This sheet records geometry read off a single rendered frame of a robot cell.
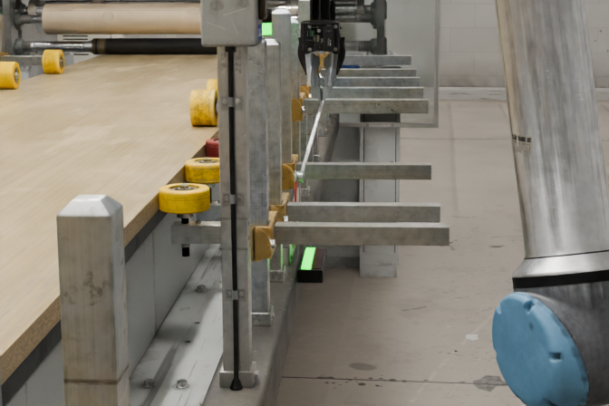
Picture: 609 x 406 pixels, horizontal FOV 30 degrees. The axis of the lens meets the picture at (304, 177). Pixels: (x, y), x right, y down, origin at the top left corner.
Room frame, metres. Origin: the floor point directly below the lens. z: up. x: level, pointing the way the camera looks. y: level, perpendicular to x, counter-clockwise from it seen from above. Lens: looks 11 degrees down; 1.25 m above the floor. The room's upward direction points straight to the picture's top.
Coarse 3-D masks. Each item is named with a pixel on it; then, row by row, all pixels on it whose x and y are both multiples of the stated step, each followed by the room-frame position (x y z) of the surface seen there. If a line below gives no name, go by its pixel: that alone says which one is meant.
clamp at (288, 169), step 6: (294, 156) 2.27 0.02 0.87; (294, 162) 2.19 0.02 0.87; (282, 168) 2.16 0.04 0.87; (288, 168) 2.16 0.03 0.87; (294, 168) 2.18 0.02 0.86; (282, 174) 2.16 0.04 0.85; (288, 174) 2.16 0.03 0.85; (294, 174) 2.18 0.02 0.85; (282, 180) 2.16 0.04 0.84; (288, 180) 2.16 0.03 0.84; (294, 180) 2.18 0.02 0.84; (282, 186) 2.16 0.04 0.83; (288, 186) 2.16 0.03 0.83; (294, 186) 2.18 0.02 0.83
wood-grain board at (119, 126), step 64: (128, 64) 4.14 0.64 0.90; (192, 64) 4.13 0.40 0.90; (0, 128) 2.49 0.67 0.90; (64, 128) 2.49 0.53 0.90; (128, 128) 2.48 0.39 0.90; (192, 128) 2.47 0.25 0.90; (0, 192) 1.76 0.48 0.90; (64, 192) 1.75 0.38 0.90; (128, 192) 1.75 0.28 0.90; (0, 256) 1.35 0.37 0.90; (0, 320) 1.10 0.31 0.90
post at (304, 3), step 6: (300, 0) 2.94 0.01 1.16; (306, 0) 2.94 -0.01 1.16; (300, 6) 2.94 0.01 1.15; (306, 6) 2.94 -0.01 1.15; (300, 12) 2.94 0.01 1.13; (306, 12) 2.94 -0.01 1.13; (300, 18) 2.94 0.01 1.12; (306, 18) 2.94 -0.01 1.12; (300, 24) 2.94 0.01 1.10; (312, 114) 2.94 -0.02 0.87; (312, 120) 2.94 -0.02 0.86; (312, 126) 2.94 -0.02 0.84; (312, 144) 2.94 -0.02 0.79; (312, 150) 2.94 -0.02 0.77; (312, 156) 2.94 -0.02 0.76
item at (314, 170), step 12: (300, 168) 2.23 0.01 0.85; (312, 168) 2.23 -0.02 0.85; (324, 168) 2.23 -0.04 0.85; (336, 168) 2.23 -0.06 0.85; (348, 168) 2.22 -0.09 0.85; (360, 168) 2.22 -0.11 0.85; (372, 168) 2.22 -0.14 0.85; (384, 168) 2.22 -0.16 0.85; (396, 168) 2.22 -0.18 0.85; (408, 168) 2.22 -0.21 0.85; (420, 168) 2.21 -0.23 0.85
